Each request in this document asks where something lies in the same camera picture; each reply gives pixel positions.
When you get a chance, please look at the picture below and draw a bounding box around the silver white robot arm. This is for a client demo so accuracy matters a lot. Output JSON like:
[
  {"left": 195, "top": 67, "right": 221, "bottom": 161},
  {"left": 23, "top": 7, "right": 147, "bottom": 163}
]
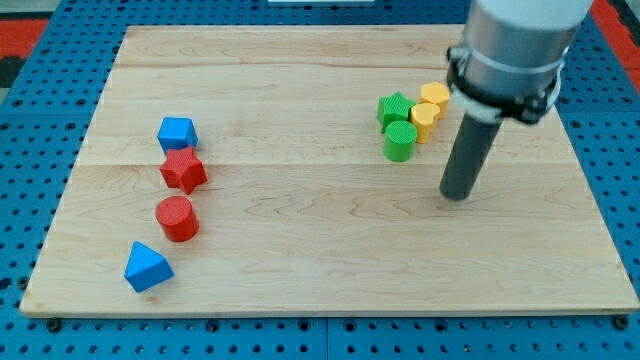
[{"left": 447, "top": 0, "right": 593, "bottom": 125}]

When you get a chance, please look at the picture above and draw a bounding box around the green cylinder block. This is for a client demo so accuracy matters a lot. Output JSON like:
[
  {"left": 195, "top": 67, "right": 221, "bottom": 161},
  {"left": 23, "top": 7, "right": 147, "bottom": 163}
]
[{"left": 383, "top": 121, "right": 417, "bottom": 162}]

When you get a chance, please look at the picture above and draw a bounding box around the light wooden board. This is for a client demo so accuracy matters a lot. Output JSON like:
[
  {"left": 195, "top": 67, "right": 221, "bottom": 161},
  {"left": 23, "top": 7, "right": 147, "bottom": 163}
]
[{"left": 20, "top": 25, "right": 639, "bottom": 318}]

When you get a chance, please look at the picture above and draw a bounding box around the green star block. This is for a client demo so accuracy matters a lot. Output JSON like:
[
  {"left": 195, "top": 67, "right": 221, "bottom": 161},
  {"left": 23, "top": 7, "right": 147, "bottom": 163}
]
[{"left": 376, "top": 92, "right": 415, "bottom": 133}]

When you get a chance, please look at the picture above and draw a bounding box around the yellow heart block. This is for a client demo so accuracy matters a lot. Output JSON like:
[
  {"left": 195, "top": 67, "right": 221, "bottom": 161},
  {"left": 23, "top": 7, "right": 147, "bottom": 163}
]
[{"left": 409, "top": 103, "right": 440, "bottom": 143}]

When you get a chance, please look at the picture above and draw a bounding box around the red star block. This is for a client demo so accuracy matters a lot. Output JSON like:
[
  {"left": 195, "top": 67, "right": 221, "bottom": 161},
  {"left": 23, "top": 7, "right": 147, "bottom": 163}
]
[{"left": 160, "top": 146, "right": 208, "bottom": 195}]

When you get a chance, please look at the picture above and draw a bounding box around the yellow hexagon block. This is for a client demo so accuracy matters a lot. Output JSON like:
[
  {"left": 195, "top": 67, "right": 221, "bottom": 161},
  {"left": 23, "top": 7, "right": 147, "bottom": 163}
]
[{"left": 419, "top": 82, "right": 450, "bottom": 119}]

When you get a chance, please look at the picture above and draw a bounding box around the red cylinder block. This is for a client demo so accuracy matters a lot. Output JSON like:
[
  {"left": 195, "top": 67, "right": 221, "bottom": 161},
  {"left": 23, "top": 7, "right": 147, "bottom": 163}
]
[{"left": 155, "top": 196, "right": 200, "bottom": 242}]

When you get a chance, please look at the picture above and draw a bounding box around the blue cube block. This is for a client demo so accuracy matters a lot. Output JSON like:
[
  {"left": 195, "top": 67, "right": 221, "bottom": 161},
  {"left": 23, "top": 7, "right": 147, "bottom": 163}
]
[{"left": 157, "top": 117, "right": 199, "bottom": 154}]

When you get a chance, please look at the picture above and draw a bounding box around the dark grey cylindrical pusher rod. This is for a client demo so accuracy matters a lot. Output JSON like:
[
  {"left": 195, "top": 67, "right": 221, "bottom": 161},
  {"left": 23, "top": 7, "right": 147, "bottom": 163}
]
[{"left": 439, "top": 114, "right": 501, "bottom": 201}]

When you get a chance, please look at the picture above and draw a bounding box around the blue triangle block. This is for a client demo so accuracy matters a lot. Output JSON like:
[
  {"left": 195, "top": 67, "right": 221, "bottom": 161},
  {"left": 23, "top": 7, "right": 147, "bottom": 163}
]
[{"left": 124, "top": 241, "right": 174, "bottom": 293}]

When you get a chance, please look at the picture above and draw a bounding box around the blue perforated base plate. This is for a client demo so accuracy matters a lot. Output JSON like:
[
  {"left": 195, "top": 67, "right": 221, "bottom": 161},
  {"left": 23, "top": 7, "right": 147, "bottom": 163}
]
[{"left": 1, "top": 0, "right": 639, "bottom": 359}]

